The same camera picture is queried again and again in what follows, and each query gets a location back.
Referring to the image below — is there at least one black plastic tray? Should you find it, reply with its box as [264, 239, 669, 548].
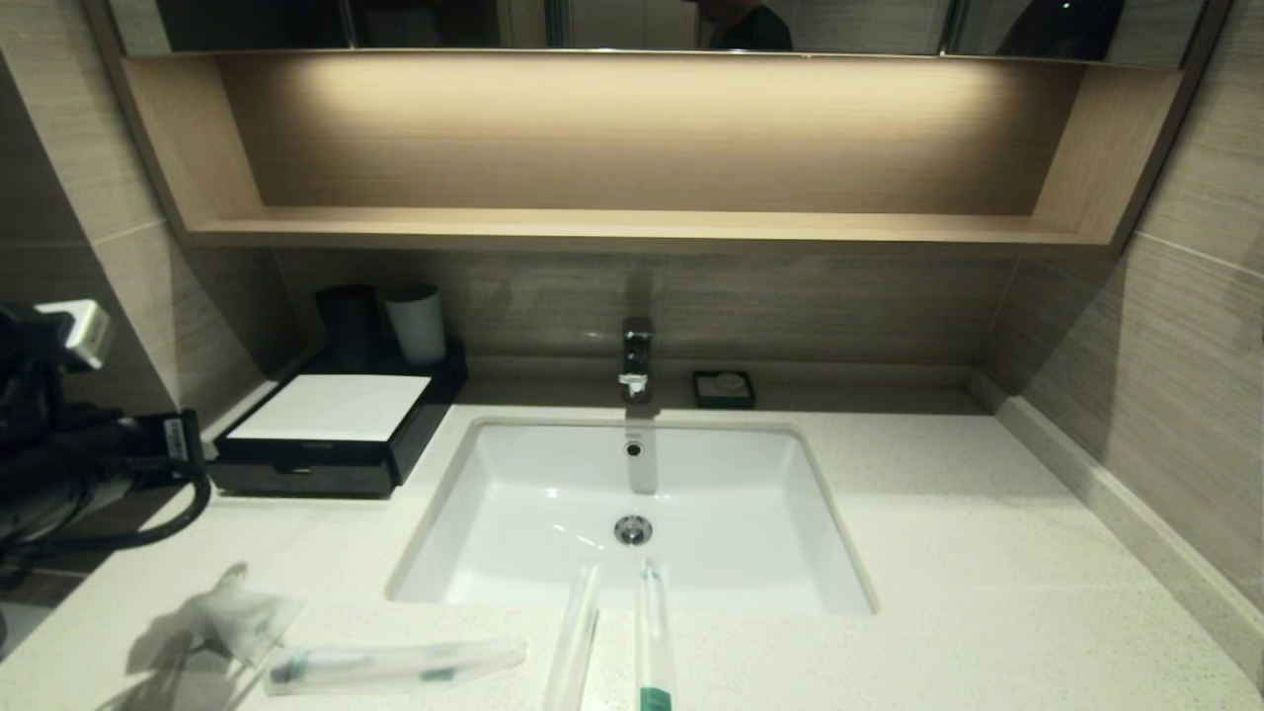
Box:
[212, 456, 398, 498]

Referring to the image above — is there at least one white shower cap packet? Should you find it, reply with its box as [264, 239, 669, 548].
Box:
[190, 583, 309, 670]

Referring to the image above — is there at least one white panel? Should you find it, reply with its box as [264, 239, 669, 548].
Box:
[227, 373, 434, 442]

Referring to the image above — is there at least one black amenity drawer box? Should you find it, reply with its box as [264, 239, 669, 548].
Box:
[205, 341, 470, 498]

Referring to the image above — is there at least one black cup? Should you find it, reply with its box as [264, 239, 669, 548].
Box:
[316, 284, 384, 371]

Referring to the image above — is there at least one white cup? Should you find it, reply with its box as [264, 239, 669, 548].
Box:
[383, 284, 448, 368]

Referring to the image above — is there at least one long clear plastic packet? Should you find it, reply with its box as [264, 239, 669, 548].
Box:
[541, 558, 603, 711]

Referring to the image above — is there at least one chrome faucet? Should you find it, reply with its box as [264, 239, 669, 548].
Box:
[618, 318, 655, 404]

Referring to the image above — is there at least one mirror cabinet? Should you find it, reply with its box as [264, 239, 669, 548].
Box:
[84, 0, 1235, 70]

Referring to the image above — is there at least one long packet with green end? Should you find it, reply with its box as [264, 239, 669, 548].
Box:
[632, 556, 677, 711]

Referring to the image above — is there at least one black soap dish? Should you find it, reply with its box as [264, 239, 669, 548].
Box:
[692, 369, 756, 410]

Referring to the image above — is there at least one white sink basin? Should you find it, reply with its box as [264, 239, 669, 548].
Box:
[385, 415, 880, 618]

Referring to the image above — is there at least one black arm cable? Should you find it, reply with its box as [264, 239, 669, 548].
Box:
[0, 464, 214, 572]

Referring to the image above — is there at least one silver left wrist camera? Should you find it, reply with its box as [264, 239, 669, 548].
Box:
[35, 299, 115, 372]

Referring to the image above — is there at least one wooden wall shelf niche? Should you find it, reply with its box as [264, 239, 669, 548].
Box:
[118, 51, 1186, 253]

